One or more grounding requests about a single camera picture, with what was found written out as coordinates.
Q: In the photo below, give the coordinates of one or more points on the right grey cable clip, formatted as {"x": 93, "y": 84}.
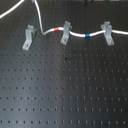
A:
{"x": 106, "y": 26}

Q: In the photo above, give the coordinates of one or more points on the left grey cable clip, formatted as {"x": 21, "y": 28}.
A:
{"x": 30, "y": 33}

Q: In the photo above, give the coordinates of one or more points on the grey cable clip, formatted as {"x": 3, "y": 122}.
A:
{"x": 66, "y": 28}
{"x": 106, "y": 26}
{"x": 30, "y": 33}

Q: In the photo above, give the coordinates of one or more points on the middle grey cable clip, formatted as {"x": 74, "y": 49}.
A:
{"x": 66, "y": 28}

